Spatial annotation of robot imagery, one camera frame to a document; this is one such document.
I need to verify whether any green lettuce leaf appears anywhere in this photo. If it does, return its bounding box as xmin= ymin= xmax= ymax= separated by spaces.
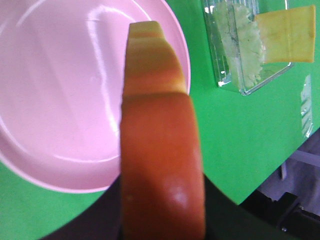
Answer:
xmin=213 ymin=1 xmax=266 ymax=89

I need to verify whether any white toast slice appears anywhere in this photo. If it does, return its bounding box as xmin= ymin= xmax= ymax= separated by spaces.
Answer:
xmin=120 ymin=21 xmax=206 ymax=240

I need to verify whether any green tablecloth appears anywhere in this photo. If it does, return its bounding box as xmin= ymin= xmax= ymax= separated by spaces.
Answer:
xmin=0 ymin=0 xmax=320 ymax=240

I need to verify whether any pink plate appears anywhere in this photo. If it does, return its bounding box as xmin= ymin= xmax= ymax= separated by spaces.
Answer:
xmin=0 ymin=0 xmax=191 ymax=194

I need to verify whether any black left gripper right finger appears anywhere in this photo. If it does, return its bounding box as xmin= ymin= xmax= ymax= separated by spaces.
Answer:
xmin=203 ymin=175 xmax=296 ymax=240

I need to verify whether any yellow cheese slice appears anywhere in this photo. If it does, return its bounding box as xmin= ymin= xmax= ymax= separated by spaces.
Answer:
xmin=254 ymin=5 xmax=316 ymax=64

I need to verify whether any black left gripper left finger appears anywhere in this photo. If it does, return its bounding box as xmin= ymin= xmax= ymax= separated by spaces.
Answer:
xmin=42 ymin=177 xmax=123 ymax=240

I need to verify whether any clear ingredients tray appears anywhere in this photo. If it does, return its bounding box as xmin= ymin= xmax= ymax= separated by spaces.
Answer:
xmin=201 ymin=0 xmax=294 ymax=96

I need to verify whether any clear tape patch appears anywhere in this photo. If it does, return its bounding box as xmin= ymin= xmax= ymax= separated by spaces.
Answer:
xmin=300 ymin=74 xmax=314 ymax=139

